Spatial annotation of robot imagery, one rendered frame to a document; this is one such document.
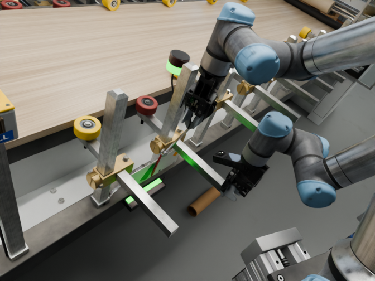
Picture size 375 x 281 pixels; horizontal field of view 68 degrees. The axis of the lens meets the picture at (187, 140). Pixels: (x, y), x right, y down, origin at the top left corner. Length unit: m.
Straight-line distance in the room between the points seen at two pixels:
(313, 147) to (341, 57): 0.26
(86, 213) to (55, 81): 0.47
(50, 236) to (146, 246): 0.87
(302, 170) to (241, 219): 1.36
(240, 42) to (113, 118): 0.32
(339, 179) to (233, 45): 0.36
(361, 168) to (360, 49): 0.24
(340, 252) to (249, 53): 0.36
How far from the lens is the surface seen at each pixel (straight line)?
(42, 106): 0.97
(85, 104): 0.99
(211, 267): 1.78
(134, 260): 1.67
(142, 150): 1.25
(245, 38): 0.59
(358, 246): 0.40
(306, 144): 0.76
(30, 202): 1.08
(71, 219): 0.95
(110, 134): 0.70
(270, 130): 0.72
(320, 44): 0.60
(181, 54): 0.82
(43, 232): 0.93
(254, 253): 0.73
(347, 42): 0.57
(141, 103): 1.03
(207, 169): 0.95
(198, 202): 1.85
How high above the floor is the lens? 1.53
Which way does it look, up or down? 42 degrees down
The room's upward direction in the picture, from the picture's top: 24 degrees clockwise
